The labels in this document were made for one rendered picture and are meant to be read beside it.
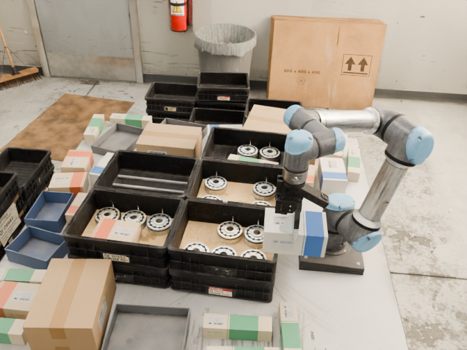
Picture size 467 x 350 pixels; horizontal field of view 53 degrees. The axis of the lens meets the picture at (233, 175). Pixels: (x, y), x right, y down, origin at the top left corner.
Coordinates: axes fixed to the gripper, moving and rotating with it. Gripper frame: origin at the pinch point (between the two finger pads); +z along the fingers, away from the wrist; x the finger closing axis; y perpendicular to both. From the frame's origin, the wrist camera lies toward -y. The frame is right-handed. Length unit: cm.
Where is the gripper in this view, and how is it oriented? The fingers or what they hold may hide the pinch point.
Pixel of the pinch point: (295, 228)
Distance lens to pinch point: 154.7
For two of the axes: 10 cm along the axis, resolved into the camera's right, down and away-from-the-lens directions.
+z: -0.2, 8.1, 5.9
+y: -10.0, -0.7, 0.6
